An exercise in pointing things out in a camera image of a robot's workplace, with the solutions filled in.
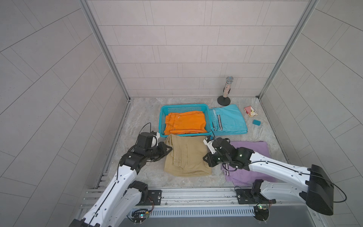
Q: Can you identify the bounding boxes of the orange pants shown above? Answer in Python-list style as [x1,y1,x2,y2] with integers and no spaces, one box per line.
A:
[164,111,207,135]

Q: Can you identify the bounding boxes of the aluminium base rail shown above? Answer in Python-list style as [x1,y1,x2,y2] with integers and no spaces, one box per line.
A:
[79,185,313,219]

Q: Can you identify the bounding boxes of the right circuit board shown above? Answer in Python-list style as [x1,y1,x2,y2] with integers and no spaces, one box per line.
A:
[253,205,269,222]

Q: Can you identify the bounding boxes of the khaki pants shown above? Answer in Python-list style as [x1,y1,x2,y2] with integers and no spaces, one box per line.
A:
[164,134,212,177]

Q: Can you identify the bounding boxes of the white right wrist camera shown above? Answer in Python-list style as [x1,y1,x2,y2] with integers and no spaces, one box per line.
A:
[203,135,216,154]

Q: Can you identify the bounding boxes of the left circuit board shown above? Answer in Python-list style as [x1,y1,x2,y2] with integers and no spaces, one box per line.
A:
[130,209,152,224]

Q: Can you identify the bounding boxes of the circuit board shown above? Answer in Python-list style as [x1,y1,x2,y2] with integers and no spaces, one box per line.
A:
[253,205,269,222]
[130,209,152,224]

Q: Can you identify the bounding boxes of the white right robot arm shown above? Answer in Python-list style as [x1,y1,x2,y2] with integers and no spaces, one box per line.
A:
[203,136,339,216]

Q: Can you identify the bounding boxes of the teal pants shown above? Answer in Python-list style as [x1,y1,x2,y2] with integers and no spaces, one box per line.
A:
[209,105,248,136]

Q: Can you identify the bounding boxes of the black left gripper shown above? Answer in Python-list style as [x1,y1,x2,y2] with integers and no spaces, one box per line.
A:
[144,141,173,161]

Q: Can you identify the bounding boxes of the small teal block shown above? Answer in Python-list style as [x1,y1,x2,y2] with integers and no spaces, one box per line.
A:
[252,120,261,126]

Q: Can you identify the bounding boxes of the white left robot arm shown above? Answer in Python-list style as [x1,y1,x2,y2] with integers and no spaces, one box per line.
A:
[70,142,173,227]

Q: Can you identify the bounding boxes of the bottle on black stand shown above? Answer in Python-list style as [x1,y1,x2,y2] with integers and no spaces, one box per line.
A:
[217,76,234,107]

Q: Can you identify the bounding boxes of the small red box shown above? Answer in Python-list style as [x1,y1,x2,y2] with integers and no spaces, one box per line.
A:
[244,106,258,117]

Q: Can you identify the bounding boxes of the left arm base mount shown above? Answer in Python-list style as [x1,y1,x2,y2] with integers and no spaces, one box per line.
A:
[137,190,162,206]

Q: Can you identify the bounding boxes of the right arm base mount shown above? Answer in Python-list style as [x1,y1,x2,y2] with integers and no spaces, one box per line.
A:
[234,186,269,205]

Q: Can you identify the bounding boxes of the purple pants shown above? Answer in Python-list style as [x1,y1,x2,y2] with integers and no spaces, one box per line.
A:
[221,141,278,187]

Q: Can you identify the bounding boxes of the teal plastic basket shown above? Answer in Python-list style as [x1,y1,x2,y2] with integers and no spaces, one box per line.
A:
[159,104,212,138]

